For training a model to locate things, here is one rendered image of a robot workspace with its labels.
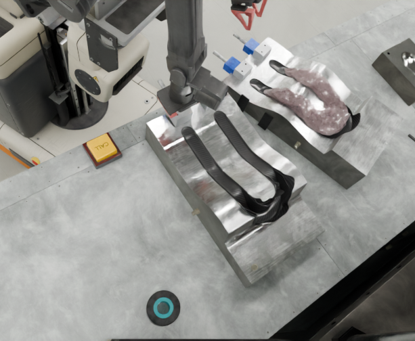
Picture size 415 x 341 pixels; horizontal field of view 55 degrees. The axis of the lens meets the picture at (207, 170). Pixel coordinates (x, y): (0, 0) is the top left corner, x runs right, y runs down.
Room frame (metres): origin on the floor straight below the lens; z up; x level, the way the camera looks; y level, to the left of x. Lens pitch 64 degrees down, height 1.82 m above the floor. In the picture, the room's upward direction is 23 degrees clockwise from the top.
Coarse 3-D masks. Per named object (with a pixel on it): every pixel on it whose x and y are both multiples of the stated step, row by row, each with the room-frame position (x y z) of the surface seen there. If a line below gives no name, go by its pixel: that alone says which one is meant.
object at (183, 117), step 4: (160, 80) 0.63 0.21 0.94; (160, 84) 0.62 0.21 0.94; (164, 84) 0.62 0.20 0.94; (188, 108) 0.57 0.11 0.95; (180, 112) 0.56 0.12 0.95; (184, 112) 0.56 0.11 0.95; (188, 112) 0.56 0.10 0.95; (192, 112) 0.57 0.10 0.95; (176, 116) 0.54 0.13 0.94; (180, 116) 0.55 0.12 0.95; (184, 116) 0.55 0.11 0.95; (188, 116) 0.56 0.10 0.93; (172, 120) 0.55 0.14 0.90; (176, 120) 0.53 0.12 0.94; (180, 120) 0.54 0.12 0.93; (184, 120) 0.56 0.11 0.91; (176, 124) 0.54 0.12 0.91; (180, 124) 0.55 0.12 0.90
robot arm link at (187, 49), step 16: (176, 0) 0.47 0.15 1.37; (192, 0) 0.48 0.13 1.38; (176, 16) 0.48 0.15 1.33; (192, 16) 0.48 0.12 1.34; (176, 32) 0.49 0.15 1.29; (192, 32) 0.49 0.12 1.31; (176, 48) 0.49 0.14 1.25; (192, 48) 0.49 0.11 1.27; (176, 64) 0.49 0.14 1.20; (192, 64) 0.49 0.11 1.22
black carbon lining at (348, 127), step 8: (272, 64) 0.92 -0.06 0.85; (280, 64) 0.94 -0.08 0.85; (280, 72) 0.90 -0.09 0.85; (256, 80) 0.84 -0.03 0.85; (256, 88) 0.81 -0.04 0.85; (264, 88) 0.82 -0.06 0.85; (352, 120) 0.82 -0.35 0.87; (344, 128) 0.79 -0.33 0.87; (352, 128) 0.80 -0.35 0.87; (328, 136) 0.74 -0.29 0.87; (336, 136) 0.75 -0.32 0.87
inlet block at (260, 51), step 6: (234, 36) 0.97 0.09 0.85; (246, 42) 0.96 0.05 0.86; (252, 42) 0.96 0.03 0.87; (264, 42) 0.97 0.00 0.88; (246, 48) 0.93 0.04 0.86; (252, 48) 0.94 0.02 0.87; (258, 48) 0.93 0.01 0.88; (264, 48) 0.94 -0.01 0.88; (270, 48) 0.95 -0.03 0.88; (252, 54) 0.93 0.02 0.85; (258, 54) 0.92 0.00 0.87; (264, 54) 0.92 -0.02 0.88
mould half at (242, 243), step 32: (160, 128) 0.52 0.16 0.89; (192, 128) 0.56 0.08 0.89; (160, 160) 0.47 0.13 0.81; (192, 160) 0.47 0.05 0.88; (224, 160) 0.51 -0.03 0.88; (288, 160) 0.57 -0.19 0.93; (192, 192) 0.39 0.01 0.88; (224, 192) 0.41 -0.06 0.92; (256, 192) 0.44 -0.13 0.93; (224, 224) 0.33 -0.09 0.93; (288, 224) 0.43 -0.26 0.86; (320, 224) 0.46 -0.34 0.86; (256, 256) 0.31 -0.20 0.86; (288, 256) 0.34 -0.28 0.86
